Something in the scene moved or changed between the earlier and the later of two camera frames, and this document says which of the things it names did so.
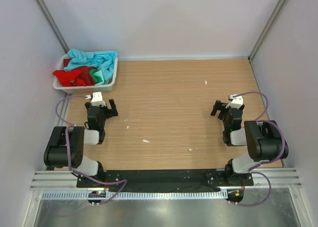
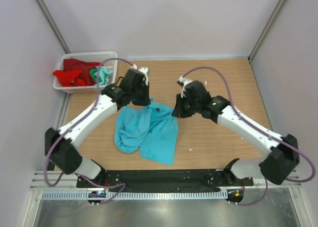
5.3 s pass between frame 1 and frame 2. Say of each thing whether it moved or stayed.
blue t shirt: moved
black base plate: stayed
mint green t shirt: stayed
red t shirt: stayed
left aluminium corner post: stayed
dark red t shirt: stayed
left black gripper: moved
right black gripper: moved
